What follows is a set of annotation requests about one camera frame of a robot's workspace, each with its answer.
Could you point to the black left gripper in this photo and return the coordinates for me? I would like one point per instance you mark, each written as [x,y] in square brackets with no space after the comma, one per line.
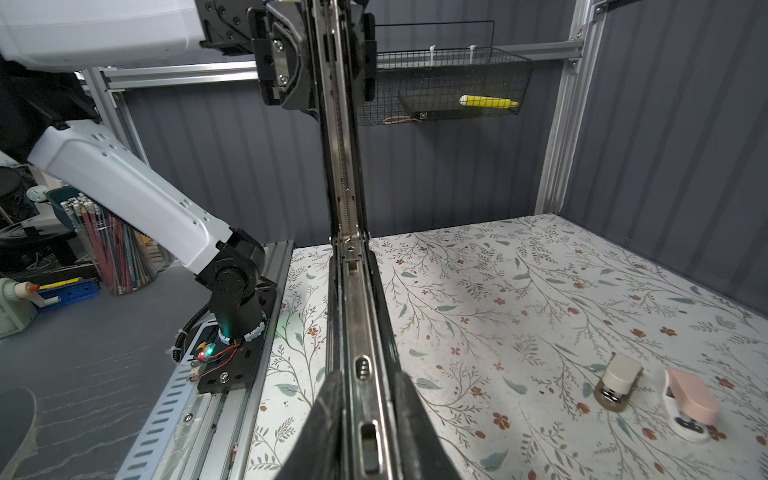
[275,34]

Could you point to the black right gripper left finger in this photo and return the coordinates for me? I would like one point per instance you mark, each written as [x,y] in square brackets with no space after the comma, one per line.
[316,453]

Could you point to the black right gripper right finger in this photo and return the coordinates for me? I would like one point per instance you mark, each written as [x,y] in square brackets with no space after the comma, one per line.
[421,452]

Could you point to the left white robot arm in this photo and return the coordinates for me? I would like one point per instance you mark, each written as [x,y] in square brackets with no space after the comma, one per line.
[62,113]

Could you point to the pink mini stapler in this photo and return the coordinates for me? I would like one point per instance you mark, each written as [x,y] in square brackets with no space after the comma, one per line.
[690,406]

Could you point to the yellow marker pen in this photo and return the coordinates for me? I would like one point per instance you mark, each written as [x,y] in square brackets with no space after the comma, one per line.
[488,102]

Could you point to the cup of coloured pencils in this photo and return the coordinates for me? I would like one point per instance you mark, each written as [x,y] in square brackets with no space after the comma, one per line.
[117,250]

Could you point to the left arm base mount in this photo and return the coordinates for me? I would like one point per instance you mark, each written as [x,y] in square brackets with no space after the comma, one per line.
[218,366]

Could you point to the black wire basket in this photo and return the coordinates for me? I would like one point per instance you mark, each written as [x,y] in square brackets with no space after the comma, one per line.
[441,58]

